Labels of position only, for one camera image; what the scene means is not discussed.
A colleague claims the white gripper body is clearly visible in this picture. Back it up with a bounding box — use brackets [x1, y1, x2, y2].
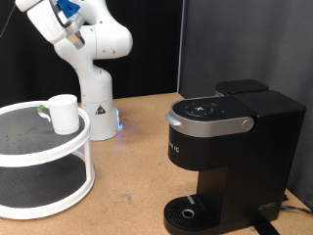
[25, 1, 69, 45]

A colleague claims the thin black hanging cable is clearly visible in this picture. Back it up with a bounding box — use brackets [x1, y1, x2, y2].
[0, 3, 17, 38]

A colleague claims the black Keurig coffee machine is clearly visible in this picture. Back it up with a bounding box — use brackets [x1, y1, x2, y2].
[164, 78, 307, 235]

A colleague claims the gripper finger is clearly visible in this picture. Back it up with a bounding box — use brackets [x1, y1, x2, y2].
[67, 30, 86, 50]

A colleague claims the black machine power cord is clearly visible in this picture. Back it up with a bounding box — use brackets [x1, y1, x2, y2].
[280, 205, 313, 216]

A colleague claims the white two-tier turntable shelf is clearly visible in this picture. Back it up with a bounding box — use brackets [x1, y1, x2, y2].
[0, 100, 96, 220]

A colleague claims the white mug green-taped handle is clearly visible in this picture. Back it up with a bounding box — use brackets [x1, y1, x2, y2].
[37, 93, 80, 136]

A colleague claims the large blue camera clip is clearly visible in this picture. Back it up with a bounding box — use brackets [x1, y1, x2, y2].
[57, 0, 81, 20]

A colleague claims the black tape strip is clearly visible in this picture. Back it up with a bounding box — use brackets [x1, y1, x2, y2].
[250, 216, 279, 235]

